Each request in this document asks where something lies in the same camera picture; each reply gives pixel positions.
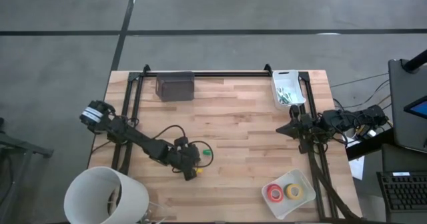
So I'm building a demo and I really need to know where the narrow white plastic bin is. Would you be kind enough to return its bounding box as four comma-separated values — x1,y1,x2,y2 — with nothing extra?
272,69,307,111

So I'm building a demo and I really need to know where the blue tablet screen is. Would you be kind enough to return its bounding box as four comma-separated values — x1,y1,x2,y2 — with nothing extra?
404,96,427,120

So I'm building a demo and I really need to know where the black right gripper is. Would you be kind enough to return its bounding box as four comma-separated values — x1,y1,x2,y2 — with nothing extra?
276,105,314,155

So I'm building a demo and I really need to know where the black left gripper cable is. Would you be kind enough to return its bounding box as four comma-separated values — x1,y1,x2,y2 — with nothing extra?
152,124,215,170

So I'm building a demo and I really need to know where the thin black floor cable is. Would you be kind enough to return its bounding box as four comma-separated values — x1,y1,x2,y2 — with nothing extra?
330,72,390,88

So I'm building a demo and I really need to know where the dark grey storage bin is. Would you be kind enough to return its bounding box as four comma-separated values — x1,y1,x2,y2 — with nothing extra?
155,71,195,103

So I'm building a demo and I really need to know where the wide white plastic bin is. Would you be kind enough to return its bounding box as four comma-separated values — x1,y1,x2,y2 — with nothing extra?
261,168,317,221

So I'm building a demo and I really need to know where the white paper sheet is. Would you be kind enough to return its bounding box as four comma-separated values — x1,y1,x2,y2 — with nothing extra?
342,135,366,181

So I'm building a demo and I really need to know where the black keyboard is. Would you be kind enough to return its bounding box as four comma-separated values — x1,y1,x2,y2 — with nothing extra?
376,171,427,214

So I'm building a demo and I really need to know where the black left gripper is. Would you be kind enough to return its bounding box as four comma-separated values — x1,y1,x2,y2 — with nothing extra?
168,136,201,181

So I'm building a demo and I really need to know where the white cylindrical lampshade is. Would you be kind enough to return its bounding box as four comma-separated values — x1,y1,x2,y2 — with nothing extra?
63,166,150,224

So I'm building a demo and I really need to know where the black metal support bar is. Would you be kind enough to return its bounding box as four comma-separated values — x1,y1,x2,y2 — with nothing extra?
346,130,394,161

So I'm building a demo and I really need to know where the black pole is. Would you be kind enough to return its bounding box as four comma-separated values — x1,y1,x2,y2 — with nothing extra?
401,49,427,73

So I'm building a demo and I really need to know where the yellow tape roll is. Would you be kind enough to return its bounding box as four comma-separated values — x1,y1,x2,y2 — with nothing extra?
285,183,304,201

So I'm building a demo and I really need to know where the black metal table frame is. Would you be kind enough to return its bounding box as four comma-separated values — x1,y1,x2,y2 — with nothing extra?
111,63,363,223

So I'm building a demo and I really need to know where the grey metal stand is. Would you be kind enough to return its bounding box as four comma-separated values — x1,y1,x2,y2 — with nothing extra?
0,117,54,224

